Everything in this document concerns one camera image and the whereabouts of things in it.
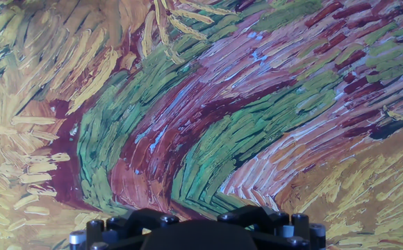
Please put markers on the Van Gogh painting print tablecloth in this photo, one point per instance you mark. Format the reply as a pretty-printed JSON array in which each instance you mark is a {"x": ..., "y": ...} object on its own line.
[{"x": 201, "y": 104}]

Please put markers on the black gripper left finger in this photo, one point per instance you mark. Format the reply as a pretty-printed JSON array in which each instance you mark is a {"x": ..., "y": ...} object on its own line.
[{"x": 118, "y": 227}]

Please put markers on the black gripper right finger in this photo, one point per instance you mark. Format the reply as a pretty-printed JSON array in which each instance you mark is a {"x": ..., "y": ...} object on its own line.
[{"x": 274, "y": 225}]

